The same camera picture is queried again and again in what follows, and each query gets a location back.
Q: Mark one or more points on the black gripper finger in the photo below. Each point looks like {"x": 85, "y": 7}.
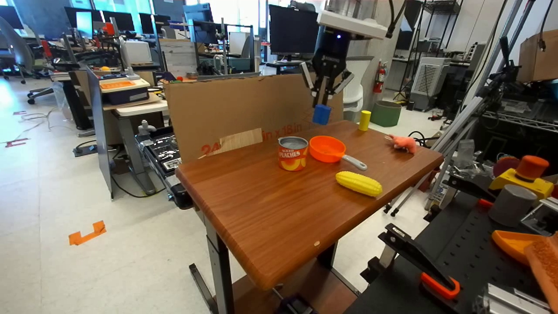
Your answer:
{"x": 321, "y": 93}
{"x": 345, "y": 79}

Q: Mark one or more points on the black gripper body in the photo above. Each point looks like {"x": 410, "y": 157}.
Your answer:
{"x": 329, "y": 55}

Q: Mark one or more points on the blue block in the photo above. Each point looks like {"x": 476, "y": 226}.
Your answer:
{"x": 321, "y": 114}

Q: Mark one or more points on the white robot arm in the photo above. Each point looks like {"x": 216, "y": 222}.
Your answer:
{"x": 338, "y": 25}

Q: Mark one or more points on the yellow cylinder block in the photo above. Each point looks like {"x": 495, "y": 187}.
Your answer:
{"x": 364, "y": 119}

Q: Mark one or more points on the black computer monitor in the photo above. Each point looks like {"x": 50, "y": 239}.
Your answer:
{"x": 291, "y": 30}

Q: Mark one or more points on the green box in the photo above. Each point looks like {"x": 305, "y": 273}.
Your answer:
{"x": 385, "y": 114}

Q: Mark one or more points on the orange toy pan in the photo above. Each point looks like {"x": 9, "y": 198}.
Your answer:
{"x": 331, "y": 151}

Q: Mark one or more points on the orange labelled tin can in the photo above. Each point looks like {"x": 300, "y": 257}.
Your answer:
{"x": 291, "y": 152}

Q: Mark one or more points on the pink toy shrimp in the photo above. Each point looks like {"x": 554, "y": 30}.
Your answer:
{"x": 403, "y": 144}

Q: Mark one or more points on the yellow toy corn cob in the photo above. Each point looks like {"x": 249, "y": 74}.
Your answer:
{"x": 359, "y": 184}

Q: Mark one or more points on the brown cardboard sheet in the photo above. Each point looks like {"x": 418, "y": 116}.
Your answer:
{"x": 209, "y": 116}

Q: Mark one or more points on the wooden table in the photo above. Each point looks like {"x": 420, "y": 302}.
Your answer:
{"x": 270, "y": 231}

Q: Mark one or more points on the right orange black clamp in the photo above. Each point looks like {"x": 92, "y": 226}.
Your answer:
{"x": 432, "y": 278}

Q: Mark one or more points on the black pegboard panel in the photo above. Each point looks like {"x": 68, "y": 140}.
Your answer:
{"x": 459, "y": 239}

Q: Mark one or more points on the yellow box red button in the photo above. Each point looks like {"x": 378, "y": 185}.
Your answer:
{"x": 525, "y": 171}

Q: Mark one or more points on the orange yellow shield piece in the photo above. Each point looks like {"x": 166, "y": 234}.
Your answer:
{"x": 514, "y": 243}

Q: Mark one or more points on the orange floor tape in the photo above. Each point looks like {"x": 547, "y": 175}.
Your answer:
{"x": 78, "y": 238}

